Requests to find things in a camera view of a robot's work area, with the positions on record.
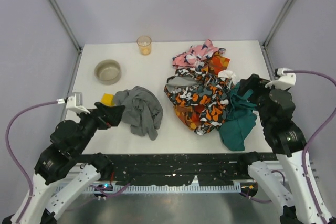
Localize left aluminium frame post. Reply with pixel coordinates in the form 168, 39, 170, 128
33, 0, 83, 53

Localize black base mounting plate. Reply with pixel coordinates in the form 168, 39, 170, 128
78, 152, 279, 187

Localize pink patterned cloth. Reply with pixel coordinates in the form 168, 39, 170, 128
172, 39, 226, 69

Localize black orange camouflage cloth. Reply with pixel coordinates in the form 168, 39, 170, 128
164, 68, 235, 135

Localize yellow cube block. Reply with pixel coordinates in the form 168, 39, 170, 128
100, 93, 115, 106

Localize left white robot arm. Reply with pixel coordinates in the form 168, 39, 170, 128
3, 102, 125, 223

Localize orange translucent plastic cup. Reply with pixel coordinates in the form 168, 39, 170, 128
136, 36, 152, 56

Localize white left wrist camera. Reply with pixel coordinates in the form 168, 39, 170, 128
56, 92, 90, 114

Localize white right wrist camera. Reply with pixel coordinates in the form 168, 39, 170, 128
265, 68, 297, 90

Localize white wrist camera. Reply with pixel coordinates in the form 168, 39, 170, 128
265, 68, 297, 90
56, 92, 90, 114

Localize grey cloth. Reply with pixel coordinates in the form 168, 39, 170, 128
113, 86, 163, 141

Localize grey ceramic bowl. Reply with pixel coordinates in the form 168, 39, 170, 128
94, 59, 121, 85

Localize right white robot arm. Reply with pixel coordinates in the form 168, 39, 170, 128
238, 72, 335, 223

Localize orange brown patterned cloth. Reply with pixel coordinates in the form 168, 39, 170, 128
201, 52, 230, 76

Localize right aluminium frame post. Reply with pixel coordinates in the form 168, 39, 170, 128
261, 0, 313, 50

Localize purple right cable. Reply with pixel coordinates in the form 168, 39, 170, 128
287, 69, 336, 222

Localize white slotted cable duct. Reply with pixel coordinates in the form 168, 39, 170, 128
56, 184, 242, 194

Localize purple cable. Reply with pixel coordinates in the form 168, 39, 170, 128
287, 69, 336, 222
5, 100, 66, 224

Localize teal cloth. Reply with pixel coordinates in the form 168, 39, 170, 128
218, 83, 257, 152

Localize aluminium frame post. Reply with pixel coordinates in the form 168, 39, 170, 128
261, 0, 313, 50
33, 0, 83, 53

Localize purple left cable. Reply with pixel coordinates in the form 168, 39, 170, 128
5, 100, 66, 224

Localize white cloth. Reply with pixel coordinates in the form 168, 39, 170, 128
218, 70, 237, 79

